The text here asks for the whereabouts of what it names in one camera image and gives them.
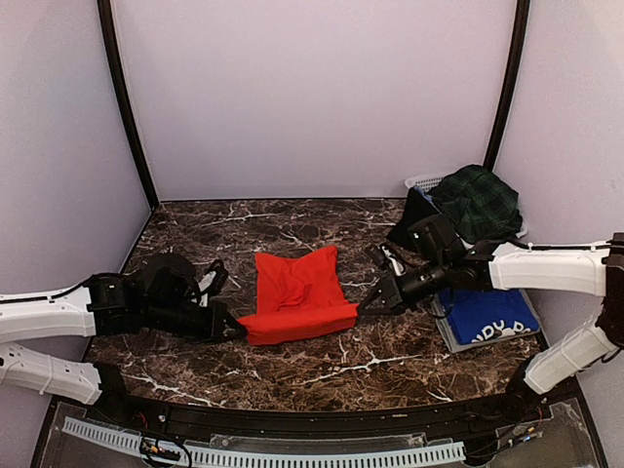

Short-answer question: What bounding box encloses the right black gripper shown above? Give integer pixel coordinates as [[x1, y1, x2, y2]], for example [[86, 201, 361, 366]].
[[357, 254, 451, 315]]

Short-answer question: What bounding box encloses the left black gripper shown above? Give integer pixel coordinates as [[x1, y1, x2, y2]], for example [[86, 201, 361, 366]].
[[144, 299, 247, 346]]

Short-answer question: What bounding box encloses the red t-shirt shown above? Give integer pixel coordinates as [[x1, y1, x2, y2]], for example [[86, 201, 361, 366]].
[[240, 246, 358, 346]]

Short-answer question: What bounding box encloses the dark green plaid garment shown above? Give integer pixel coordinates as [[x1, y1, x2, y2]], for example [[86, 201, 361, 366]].
[[431, 164, 524, 244]]

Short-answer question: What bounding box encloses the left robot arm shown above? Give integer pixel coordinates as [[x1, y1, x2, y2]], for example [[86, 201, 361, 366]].
[[1, 268, 247, 425]]

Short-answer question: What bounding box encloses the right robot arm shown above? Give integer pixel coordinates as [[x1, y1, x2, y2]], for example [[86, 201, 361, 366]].
[[357, 231, 623, 423]]

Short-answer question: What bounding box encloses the white laundry basket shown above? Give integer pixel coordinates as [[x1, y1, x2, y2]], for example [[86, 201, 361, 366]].
[[404, 172, 530, 245]]

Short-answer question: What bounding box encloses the grey folded garment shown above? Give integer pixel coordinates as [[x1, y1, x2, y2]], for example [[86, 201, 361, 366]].
[[428, 287, 543, 355]]

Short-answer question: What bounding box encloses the blue printed t-shirt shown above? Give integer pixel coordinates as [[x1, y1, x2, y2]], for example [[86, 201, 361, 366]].
[[436, 287, 541, 344]]

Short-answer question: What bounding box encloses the black garment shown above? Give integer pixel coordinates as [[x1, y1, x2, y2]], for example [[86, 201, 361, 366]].
[[386, 187, 439, 253]]

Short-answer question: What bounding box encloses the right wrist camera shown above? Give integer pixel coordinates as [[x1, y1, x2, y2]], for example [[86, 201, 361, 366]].
[[409, 214, 465, 264]]

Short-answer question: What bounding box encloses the white slotted cable duct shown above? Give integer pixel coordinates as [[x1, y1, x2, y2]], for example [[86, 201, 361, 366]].
[[62, 417, 466, 467]]

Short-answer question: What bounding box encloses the black front rail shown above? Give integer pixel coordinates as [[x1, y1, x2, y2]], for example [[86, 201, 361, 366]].
[[88, 394, 551, 440]]

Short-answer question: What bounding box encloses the right black frame post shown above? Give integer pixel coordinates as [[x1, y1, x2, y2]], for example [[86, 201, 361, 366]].
[[483, 0, 530, 172]]

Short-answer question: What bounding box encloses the black frame post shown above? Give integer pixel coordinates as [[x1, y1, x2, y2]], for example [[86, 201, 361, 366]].
[[97, 0, 160, 211], [483, 0, 530, 172]]

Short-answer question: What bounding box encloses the left black frame post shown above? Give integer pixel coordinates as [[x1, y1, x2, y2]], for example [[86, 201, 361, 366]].
[[97, 0, 160, 211]]

